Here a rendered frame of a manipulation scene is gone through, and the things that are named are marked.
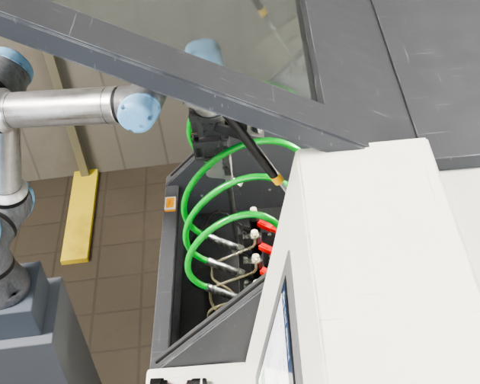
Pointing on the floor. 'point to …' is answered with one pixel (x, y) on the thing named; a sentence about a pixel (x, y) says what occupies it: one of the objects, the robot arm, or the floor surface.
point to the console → (377, 273)
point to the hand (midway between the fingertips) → (231, 178)
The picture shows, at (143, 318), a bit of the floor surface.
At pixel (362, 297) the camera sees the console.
